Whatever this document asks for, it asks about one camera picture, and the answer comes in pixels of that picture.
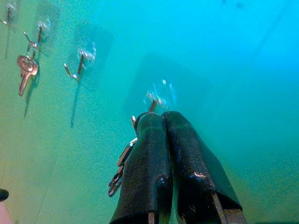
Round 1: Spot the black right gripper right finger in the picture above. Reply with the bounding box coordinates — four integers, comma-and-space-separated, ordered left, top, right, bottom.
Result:
162, 110, 248, 224

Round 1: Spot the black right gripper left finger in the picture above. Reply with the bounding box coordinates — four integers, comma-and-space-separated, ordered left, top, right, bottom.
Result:
109, 113, 174, 224

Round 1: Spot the green backdrop sheet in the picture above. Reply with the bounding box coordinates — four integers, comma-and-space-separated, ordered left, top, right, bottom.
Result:
0, 0, 299, 224

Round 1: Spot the clear adhesive wall hook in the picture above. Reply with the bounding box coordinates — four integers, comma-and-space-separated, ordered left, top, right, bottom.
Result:
63, 41, 98, 82
0, 3, 17, 31
22, 17, 52, 59
130, 79, 177, 130

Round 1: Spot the single key with ring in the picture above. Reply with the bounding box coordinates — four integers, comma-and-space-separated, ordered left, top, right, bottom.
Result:
18, 41, 40, 98

